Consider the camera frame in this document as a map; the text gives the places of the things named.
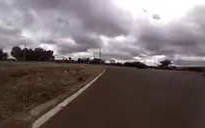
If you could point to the dry grass verge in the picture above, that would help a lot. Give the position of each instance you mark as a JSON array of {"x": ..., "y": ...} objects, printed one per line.
[{"x": 30, "y": 86}]

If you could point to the tall pole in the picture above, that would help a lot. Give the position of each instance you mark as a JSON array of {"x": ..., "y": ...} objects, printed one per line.
[{"x": 100, "y": 53}]

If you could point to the dark asphalt road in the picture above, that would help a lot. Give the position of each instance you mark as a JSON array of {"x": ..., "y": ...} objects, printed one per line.
[{"x": 133, "y": 100}]

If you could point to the clump of dark trees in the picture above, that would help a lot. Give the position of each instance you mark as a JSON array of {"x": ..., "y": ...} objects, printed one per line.
[{"x": 33, "y": 54}]

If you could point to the small dark tree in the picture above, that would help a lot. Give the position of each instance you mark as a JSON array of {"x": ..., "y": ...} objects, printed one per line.
[{"x": 165, "y": 63}]

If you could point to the distant row of trees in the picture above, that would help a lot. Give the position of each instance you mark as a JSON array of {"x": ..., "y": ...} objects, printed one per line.
[{"x": 100, "y": 61}]

